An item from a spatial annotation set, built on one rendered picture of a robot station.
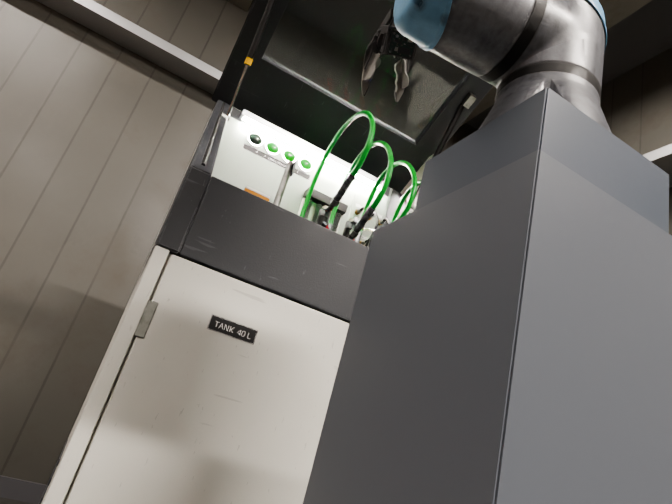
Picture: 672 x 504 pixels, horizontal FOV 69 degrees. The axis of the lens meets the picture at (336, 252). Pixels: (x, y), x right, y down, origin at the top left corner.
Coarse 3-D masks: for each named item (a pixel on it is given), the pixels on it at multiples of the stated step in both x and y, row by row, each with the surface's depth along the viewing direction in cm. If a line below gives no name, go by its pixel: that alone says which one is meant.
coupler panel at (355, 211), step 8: (360, 200) 167; (352, 208) 165; (360, 208) 162; (376, 208) 169; (352, 216) 164; (360, 216) 165; (384, 216) 170; (368, 224) 166; (368, 232) 165; (360, 240) 163
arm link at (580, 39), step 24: (552, 0) 55; (576, 0) 57; (528, 24) 54; (552, 24) 54; (576, 24) 55; (600, 24) 57; (528, 48) 55; (552, 48) 54; (576, 48) 54; (600, 48) 56; (504, 72) 57; (600, 72) 55
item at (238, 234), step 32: (224, 192) 89; (192, 224) 85; (224, 224) 88; (256, 224) 90; (288, 224) 93; (192, 256) 84; (224, 256) 86; (256, 256) 89; (288, 256) 92; (320, 256) 95; (352, 256) 98; (288, 288) 90; (320, 288) 93; (352, 288) 96
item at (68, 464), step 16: (160, 256) 82; (144, 272) 80; (160, 272) 81; (144, 288) 79; (128, 304) 99; (144, 304) 79; (128, 320) 77; (128, 336) 77; (112, 352) 75; (128, 352) 78; (112, 368) 75; (96, 384) 73; (112, 384) 74; (96, 400) 73; (80, 416) 72; (96, 416) 72; (80, 432) 71; (64, 448) 93; (80, 448) 70; (64, 464) 69; (80, 464) 71; (64, 480) 69; (48, 496) 68; (64, 496) 68
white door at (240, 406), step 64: (192, 320) 81; (256, 320) 86; (320, 320) 92; (128, 384) 75; (192, 384) 79; (256, 384) 84; (320, 384) 89; (128, 448) 73; (192, 448) 77; (256, 448) 81
